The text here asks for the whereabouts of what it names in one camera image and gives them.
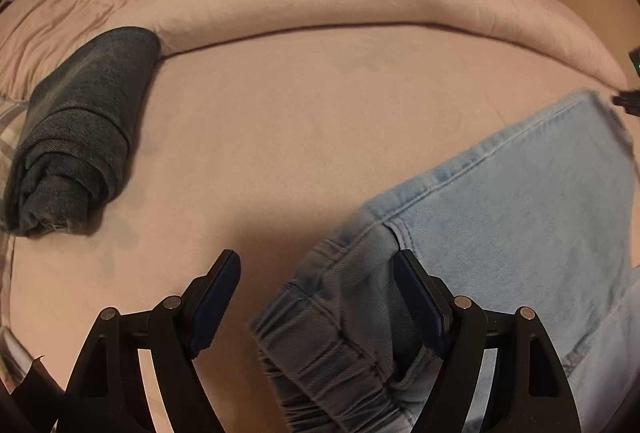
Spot light blue denim pants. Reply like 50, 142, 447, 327
252, 91, 639, 432

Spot folded dark grey pants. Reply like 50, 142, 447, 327
2, 27, 160, 236

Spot pink bed sheet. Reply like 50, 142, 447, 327
11, 26, 600, 432

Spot plaid pillow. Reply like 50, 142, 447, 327
0, 98, 28, 161

